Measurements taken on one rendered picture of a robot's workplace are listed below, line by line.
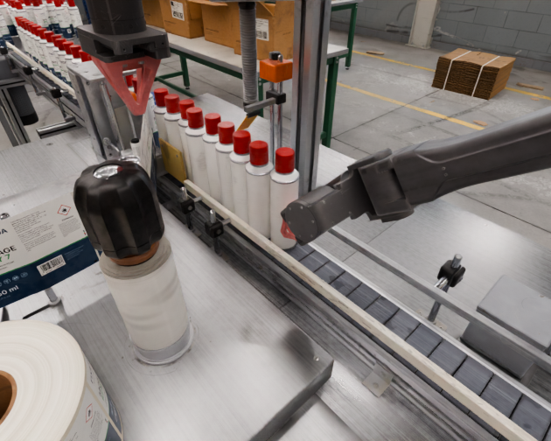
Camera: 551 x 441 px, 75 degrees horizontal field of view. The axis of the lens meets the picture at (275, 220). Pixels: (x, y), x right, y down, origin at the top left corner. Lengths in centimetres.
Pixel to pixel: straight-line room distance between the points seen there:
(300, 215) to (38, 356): 33
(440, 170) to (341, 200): 12
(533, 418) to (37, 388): 58
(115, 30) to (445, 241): 74
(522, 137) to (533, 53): 568
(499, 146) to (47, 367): 48
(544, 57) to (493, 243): 518
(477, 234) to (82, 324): 82
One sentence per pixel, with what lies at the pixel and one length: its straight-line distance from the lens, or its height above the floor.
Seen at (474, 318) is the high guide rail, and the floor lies 96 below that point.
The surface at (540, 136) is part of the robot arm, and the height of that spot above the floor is 124.
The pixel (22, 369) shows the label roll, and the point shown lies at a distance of 47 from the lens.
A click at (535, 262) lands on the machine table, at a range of 94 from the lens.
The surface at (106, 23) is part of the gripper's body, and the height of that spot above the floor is 130.
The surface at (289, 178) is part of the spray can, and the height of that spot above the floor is 104.
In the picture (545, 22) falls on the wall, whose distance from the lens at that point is 599.
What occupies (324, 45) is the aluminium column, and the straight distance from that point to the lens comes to 71.
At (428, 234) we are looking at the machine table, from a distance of 90.
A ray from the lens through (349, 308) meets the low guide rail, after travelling 59.
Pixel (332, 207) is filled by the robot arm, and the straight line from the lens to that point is 45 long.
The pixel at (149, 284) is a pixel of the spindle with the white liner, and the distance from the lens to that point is 46.
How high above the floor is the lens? 137
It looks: 39 degrees down
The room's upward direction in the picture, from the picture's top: straight up
